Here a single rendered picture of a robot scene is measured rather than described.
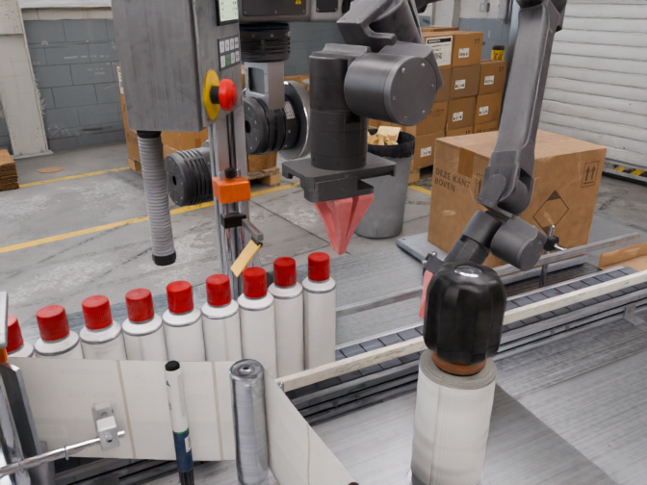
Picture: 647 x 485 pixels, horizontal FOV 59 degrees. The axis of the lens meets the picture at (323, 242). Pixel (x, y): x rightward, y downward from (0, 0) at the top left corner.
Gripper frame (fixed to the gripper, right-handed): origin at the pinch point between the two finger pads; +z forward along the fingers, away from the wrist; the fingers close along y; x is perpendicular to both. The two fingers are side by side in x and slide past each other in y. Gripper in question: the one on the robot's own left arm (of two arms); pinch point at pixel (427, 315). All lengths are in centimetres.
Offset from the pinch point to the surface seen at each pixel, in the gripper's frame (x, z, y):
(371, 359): -8.0, 10.4, 2.8
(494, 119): 274, -159, -314
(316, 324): -19.3, 9.8, 0.5
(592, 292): 30.5, -20.8, 3.9
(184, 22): -58, -14, -1
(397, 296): -3.8, 0.2, -4.5
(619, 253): 58, -36, -13
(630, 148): 333, -188, -224
